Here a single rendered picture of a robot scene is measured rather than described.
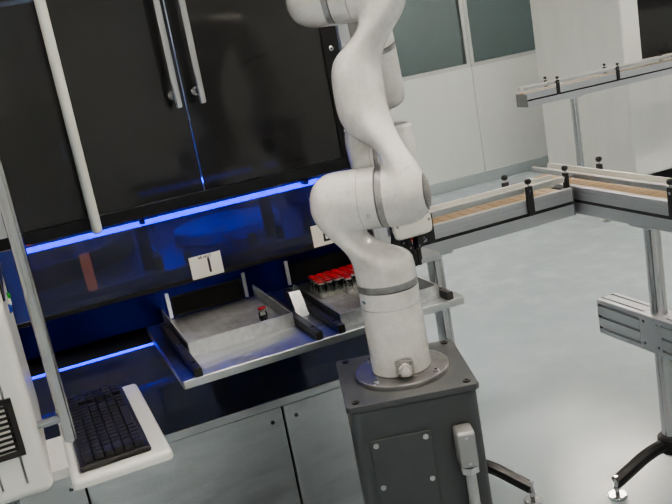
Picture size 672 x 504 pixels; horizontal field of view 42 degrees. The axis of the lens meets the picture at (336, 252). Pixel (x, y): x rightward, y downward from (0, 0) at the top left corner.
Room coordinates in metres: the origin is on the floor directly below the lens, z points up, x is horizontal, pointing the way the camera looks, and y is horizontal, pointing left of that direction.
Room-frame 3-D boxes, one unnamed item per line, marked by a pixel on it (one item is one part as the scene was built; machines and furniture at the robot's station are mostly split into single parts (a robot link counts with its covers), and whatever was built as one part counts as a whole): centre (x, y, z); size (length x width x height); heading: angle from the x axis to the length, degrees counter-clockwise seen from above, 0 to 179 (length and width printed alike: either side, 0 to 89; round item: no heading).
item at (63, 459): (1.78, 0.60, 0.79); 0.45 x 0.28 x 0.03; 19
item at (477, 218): (2.66, -0.43, 0.92); 0.69 x 0.16 x 0.16; 109
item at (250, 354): (2.12, 0.12, 0.87); 0.70 x 0.48 x 0.02; 109
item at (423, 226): (1.99, -0.18, 1.11); 0.10 x 0.08 x 0.11; 109
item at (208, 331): (2.13, 0.31, 0.90); 0.34 x 0.26 x 0.04; 19
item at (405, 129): (1.99, -0.18, 1.25); 0.09 x 0.08 x 0.13; 75
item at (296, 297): (2.04, 0.10, 0.91); 0.14 x 0.03 x 0.06; 20
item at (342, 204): (1.67, -0.06, 1.16); 0.19 x 0.12 x 0.24; 74
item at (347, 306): (2.14, -0.05, 0.90); 0.34 x 0.26 x 0.04; 19
